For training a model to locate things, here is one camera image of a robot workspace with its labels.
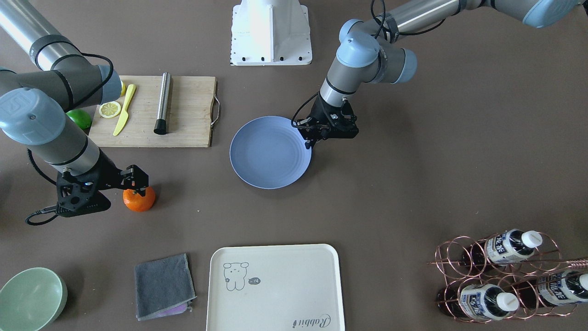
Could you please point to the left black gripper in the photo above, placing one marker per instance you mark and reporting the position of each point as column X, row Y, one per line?
column 322, row 111

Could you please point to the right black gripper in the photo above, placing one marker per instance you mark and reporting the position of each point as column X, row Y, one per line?
column 109, row 177

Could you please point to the orange mandarin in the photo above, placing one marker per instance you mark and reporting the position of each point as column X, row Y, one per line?
column 136, row 202

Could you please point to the blue plate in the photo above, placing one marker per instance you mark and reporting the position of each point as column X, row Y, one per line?
column 269, row 153

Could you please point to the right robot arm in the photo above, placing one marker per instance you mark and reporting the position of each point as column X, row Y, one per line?
column 34, row 106

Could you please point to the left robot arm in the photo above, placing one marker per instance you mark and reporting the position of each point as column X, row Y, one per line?
column 367, row 54

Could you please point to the steel muddler black tip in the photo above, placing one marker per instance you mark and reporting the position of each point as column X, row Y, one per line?
column 161, row 126

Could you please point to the wooden cutting board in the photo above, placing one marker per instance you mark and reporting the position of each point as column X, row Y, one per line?
column 189, row 115

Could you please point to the thin lemon slice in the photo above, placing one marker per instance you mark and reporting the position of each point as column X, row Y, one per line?
column 110, row 110

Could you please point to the green lime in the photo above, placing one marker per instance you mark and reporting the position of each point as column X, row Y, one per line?
column 80, row 117

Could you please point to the grey folded cloth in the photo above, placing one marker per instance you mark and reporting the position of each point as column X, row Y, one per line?
column 163, row 287

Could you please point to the yellow plastic knife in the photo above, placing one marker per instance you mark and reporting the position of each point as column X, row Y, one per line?
column 124, row 115

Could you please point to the cream rabbit tray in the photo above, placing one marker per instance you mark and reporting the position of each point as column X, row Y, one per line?
column 275, row 288

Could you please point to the green bowl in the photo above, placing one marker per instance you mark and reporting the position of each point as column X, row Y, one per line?
column 31, row 300

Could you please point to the tea bottle top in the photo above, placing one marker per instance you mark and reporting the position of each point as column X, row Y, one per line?
column 512, row 246

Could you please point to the tea bottle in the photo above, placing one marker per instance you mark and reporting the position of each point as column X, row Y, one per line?
column 556, row 289
column 512, row 246
column 475, row 301

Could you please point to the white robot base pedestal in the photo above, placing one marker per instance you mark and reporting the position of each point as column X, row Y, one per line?
column 270, row 32

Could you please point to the copper wire bottle rack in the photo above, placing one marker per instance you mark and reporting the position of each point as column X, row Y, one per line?
column 546, row 259

